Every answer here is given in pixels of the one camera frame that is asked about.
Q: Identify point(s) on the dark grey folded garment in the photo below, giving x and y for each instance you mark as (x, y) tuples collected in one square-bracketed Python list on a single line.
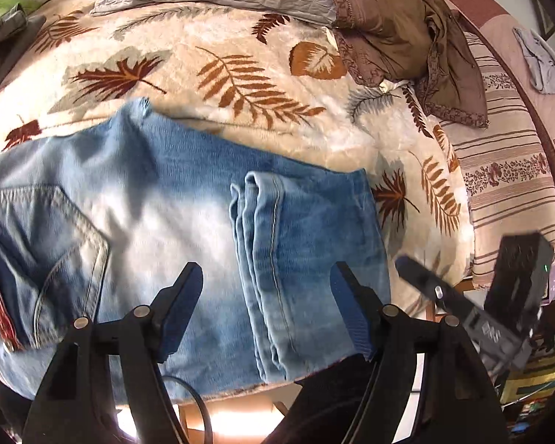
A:
[(17, 32)]

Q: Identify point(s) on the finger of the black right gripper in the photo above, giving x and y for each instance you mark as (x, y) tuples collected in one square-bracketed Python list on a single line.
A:
[(455, 306)]

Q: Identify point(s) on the grey cloth on headboard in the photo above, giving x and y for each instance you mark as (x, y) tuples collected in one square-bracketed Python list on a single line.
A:
[(540, 59)]

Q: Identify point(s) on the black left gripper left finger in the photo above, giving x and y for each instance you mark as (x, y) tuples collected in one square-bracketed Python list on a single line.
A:
[(172, 309)]

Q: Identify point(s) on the cream leaf pattern blanket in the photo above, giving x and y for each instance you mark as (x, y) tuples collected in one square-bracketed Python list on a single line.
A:
[(284, 89)]

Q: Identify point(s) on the brown satin garment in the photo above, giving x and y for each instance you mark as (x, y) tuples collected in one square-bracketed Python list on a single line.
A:
[(418, 40)]

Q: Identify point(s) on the striped floral bed sheet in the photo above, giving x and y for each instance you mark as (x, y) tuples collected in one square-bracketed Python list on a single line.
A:
[(510, 188)]

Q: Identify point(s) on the blue denim jeans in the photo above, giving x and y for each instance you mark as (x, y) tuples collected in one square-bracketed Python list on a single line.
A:
[(97, 223)]

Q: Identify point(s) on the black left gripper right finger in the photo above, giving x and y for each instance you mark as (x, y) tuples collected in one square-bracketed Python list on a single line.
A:
[(359, 307)]

